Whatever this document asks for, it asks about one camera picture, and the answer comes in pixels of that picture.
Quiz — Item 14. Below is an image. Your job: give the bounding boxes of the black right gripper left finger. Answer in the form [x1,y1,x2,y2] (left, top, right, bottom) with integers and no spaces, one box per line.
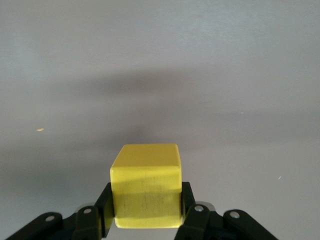
[4,182,116,240]

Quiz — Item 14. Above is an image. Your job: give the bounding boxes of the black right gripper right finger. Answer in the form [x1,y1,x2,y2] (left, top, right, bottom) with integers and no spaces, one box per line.
[174,181,278,240]

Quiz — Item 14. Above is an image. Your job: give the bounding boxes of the yellow wooden block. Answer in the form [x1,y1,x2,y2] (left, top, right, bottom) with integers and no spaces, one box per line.
[109,143,183,229]

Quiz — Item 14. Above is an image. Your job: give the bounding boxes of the brown table cloth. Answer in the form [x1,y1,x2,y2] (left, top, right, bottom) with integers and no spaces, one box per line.
[0,0,320,240]

